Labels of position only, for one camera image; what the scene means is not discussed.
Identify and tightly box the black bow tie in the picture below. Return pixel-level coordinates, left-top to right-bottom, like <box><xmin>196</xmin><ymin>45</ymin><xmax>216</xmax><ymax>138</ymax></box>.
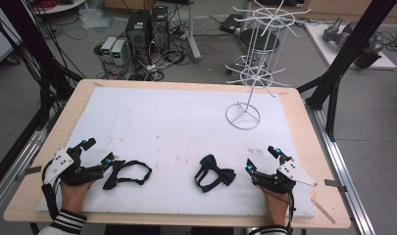
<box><xmin>102</xmin><ymin>159</ymin><xmax>154</xmax><ymax>191</ymax></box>
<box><xmin>193</xmin><ymin>154</ymin><xmax>237</xmax><ymax>194</ymax></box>

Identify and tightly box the person's right hand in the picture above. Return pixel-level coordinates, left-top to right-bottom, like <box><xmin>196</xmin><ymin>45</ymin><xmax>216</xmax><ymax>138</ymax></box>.
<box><xmin>262</xmin><ymin>187</ymin><xmax>290</xmax><ymax>227</ymax></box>

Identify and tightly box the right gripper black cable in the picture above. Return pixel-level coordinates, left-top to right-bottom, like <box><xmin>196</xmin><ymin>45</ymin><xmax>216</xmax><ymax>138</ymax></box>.
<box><xmin>283</xmin><ymin>191</ymin><xmax>296</xmax><ymax>235</ymax></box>

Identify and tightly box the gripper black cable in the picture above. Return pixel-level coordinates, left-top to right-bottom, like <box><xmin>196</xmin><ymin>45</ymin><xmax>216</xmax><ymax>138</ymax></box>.
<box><xmin>283</xmin><ymin>191</ymin><xmax>296</xmax><ymax>235</ymax></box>
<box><xmin>40</xmin><ymin>159</ymin><xmax>63</xmax><ymax>221</ymax></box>

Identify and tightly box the black flat box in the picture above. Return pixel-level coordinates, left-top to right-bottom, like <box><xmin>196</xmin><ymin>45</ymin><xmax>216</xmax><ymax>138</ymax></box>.
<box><xmin>219</xmin><ymin>13</ymin><xmax>245</xmax><ymax>34</ymax></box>

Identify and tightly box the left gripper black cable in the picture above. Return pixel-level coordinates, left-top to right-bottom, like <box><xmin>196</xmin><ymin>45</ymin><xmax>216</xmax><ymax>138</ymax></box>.
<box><xmin>40</xmin><ymin>159</ymin><xmax>63</xmax><ymax>221</ymax></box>

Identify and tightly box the grey equipment case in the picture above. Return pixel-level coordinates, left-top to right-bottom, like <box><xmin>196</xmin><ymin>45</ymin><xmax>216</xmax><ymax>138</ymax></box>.
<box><xmin>0</xmin><ymin>12</ymin><xmax>23</xmax><ymax>66</ymax></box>

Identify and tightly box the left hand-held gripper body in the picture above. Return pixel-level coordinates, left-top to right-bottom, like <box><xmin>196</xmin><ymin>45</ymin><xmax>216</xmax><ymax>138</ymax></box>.
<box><xmin>43</xmin><ymin>146</ymin><xmax>105</xmax><ymax>188</ymax></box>

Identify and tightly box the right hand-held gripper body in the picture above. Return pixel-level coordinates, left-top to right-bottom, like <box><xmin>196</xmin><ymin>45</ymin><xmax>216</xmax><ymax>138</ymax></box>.
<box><xmin>250</xmin><ymin>158</ymin><xmax>319</xmax><ymax>194</ymax></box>

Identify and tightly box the grey robot part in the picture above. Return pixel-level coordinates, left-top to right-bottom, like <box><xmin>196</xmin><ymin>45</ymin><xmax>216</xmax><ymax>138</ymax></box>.
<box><xmin>322</xmin><ymin>17</ymin><xmax>387</xmax><ymax>70</ymax></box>

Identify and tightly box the grey metal stand leg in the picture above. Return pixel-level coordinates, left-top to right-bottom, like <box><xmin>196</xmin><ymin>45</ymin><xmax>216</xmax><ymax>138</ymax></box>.
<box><xmin>185</xmin><ymin>0</ymin><xmax>203</xmax><ymax>64</ymax></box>

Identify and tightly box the thin wooden stick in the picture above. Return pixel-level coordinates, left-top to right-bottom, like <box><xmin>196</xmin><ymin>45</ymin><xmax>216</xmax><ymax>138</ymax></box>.
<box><xmin>311</xmin><ymin>198</ymin><xmax>337</xmax><ymax>225</ymax></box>

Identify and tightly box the black frame post with cables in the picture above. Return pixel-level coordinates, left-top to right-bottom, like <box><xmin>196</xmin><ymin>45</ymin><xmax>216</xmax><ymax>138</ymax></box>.
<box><xmin>0</xmin><ymin>0</ymin><xmax>85</xmax><ymax>132</ymax></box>

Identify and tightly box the light wooden table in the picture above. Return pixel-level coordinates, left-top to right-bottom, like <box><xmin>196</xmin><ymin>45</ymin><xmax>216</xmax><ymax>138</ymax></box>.
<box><xmin>3</xmin><ymin>78</ymin><xmax>352</xmax><ymax>230</ymax></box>

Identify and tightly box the aluminium frame rail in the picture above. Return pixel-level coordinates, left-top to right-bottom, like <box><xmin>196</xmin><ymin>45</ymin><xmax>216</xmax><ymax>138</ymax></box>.
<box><xmin>0</xmin><ymin>127</ymin><xmax>49</xmax><ymax>223</ymax></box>
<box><xmin>304</xmin><ymin>100</ymin><xmax>377</xmax><ymax>235</ymax></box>

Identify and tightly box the white power supply unit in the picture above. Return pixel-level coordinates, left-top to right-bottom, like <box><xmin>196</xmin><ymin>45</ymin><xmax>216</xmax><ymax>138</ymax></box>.
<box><xmin>110</xmin><ymin>38</ymin><xmax>128</xmax><ymax>67</ymax></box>
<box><xmin>100</xmin><ymin>35</ymin><xmax>119</xmax><ymax>59</ymax></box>

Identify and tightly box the white foam mat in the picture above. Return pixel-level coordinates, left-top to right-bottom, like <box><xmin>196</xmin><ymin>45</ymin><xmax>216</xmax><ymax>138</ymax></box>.
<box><xmin>37</xmin><ymin>85</ymin><xmax>317</xmax><ymax>218</ymax></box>

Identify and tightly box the round white table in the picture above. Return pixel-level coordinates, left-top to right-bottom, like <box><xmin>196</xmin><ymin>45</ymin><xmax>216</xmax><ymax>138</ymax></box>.
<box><xmin>31</xmin><ymin>0</ymin><xmax>88</xmax><ymax>16</ymax></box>

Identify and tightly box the white wire display rack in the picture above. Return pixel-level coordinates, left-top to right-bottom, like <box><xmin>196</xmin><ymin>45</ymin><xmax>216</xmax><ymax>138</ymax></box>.
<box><xmin>223</xmin><ymin>0</ymin><xmax>313</xmax><ymax>131</ymax></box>

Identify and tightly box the clear plastic bag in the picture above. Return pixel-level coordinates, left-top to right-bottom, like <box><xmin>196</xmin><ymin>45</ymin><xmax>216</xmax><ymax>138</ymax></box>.
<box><xmin>77</xmin><ymin>7</ymin><xmax>117</xmax><ymax>33</ymax></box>

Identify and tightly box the black computer tower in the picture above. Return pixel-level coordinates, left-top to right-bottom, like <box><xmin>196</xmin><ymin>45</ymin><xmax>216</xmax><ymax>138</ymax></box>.
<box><xmin>124</xmin><ymin>8</ymin><xmax>152</xmax><ymax>66</ymax></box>
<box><xmin>149</xmin><ymin>5</ymin><xmax>171</xmax><ymax>53</ymax></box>

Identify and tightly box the grey metal clip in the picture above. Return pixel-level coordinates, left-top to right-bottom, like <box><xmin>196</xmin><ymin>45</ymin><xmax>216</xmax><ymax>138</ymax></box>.
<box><xmin>14</xmin><ymin>164</ymin><xmax>43</xmax><ymax>182</ymax></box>
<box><xmin>323</xmin><ymin>178</ymin><xmax>348</xmax><ymax>193</ymax></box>

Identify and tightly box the person's left hand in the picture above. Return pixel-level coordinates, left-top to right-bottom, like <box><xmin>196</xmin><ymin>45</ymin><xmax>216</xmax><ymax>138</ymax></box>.
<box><xmin>60</xmin><ymin>179</ymin><xmax>96</xmax><ymax>213</ymax></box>

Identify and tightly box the black round stool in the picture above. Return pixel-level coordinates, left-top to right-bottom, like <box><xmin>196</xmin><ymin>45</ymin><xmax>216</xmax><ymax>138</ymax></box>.
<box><xmin>224</xmin><ymin>27</ymin><xmax>281</xmax><ymax>76</ymax></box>

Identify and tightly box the white flat board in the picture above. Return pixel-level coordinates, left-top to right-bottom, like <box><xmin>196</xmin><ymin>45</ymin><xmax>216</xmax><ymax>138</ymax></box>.
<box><xmin>303</xmin><ymin>23</ymin><xmax>397</xmax><ymax>71</ymax></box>

